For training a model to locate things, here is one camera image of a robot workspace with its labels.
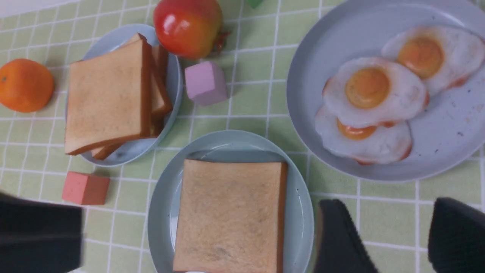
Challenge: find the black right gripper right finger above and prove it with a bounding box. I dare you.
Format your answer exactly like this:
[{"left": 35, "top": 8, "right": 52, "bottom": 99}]
[{"left": 428, "top": 197, "right": 485, "bottom": 273}]

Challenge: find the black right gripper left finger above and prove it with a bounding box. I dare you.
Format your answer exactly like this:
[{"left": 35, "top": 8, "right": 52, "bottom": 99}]
[{"left": 314, "top": 199, "right": 378, "bottom": 273}]

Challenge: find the fried egg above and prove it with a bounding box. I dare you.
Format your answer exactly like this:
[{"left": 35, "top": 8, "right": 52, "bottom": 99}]
[
  {"left": 322, "top": 57, "right": 430, "bottom": 128},
  {"left": 315, "top": 107, "right": 413, "bottom": 165},
  {"left": 381, "top": 25, "right": 485, "bottom": 97}
]

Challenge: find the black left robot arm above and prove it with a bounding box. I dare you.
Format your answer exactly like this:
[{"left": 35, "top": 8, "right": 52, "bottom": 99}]
[{"left": 1, "top": 194, "right": 378, "bottom": 273}]

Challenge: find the grey-blue egg plate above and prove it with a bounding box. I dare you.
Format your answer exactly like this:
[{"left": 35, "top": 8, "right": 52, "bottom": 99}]
[{"left": 286, "top": 0, "right": 484, "bottom": 182}]

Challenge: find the teal empty plate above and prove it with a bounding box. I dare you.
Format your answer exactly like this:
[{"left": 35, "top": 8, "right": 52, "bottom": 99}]
[{"left": 147, "top": 130, "right": 315, "bottom": 273}]

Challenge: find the green checkered tablecloth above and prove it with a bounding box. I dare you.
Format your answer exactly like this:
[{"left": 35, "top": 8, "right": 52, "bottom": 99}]
[{"left": 0, "top": 0, "right": 484, "bottom": 273}]

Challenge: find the pink cube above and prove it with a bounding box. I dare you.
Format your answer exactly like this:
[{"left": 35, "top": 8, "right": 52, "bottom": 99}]
[{"left": 184, "top": 61, "right": 228, "bottom": 107}]

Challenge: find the blue bread plate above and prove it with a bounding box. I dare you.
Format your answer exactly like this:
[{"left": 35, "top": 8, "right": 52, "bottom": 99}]
[{"left": 66, "top": 24, "right": 183, "bottom": 166}]

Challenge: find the green cube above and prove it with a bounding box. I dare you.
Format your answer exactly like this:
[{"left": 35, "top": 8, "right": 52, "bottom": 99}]
[{"left": 245, "top": 0, "right": 263, "bottom": 9}]

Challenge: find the red-orange cube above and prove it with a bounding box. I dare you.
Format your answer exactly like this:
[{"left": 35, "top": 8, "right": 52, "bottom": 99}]
[{"left": 62, "top": 171, "right": 110, "bottom": 206}]

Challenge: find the red pomegranate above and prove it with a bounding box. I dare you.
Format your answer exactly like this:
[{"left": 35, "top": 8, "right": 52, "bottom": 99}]
[{"left": 153, "top": 0, "right": 231, "bottom": 60}]

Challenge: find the orange mandarin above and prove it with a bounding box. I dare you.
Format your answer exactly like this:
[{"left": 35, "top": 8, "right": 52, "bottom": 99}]
[{"left": 0, "top": 58, "right": 55, "bottom": 113}]

